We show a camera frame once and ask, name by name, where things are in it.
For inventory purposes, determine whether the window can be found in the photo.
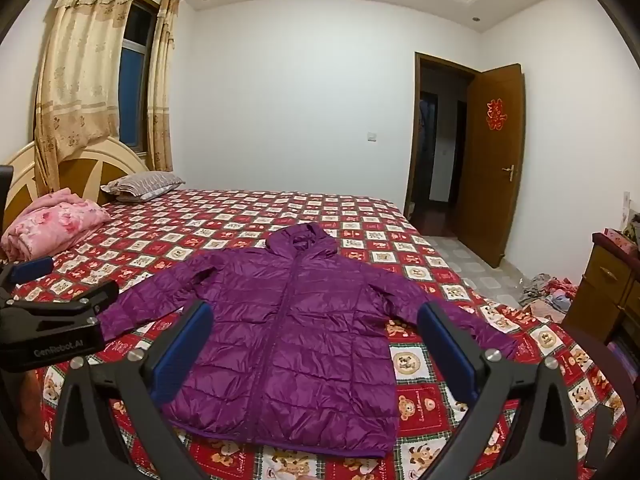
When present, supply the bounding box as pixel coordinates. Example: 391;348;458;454
118;0;160;153

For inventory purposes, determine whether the pile of clothes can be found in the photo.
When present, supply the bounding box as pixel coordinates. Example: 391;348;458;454
517;272;583;323

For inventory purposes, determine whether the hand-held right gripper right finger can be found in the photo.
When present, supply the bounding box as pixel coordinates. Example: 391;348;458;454
417;301;596;480

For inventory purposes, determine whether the red paper door decoration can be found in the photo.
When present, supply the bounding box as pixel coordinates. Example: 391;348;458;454
485;96;507;132

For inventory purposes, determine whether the red printed bedsheet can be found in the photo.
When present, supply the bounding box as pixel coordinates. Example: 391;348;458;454
0;189;628;480

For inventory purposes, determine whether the striped pillow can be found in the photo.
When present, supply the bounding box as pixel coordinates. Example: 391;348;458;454
100;171;187;205

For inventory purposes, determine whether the wooden cabinet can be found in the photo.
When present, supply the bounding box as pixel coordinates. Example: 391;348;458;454
560;232;640;348

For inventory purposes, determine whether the pink floral blanket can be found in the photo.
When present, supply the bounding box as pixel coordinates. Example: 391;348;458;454
0;187;113;263

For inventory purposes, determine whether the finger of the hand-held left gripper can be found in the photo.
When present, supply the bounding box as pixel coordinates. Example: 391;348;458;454
0;279;121;327
0;256;55;302

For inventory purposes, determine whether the purple hooded down jacket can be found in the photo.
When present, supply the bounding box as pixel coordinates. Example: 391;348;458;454
97;223;518;458

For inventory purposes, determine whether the beige patterned curtain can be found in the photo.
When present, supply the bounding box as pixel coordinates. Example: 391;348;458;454
32;0;142;193
146;0;182;173

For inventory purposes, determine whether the brown door frame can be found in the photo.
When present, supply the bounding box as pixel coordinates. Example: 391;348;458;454
406;52;483;238

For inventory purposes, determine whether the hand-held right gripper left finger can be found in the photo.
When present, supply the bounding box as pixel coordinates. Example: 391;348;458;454
50;301;214;480

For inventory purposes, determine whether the wooden bed headboard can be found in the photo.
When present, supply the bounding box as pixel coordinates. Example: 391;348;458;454
0;139;151;233

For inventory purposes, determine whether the red box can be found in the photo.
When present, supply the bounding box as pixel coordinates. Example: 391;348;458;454
602;228;640;257

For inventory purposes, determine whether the brown wooden door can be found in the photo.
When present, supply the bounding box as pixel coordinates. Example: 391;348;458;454
452;63;527;269

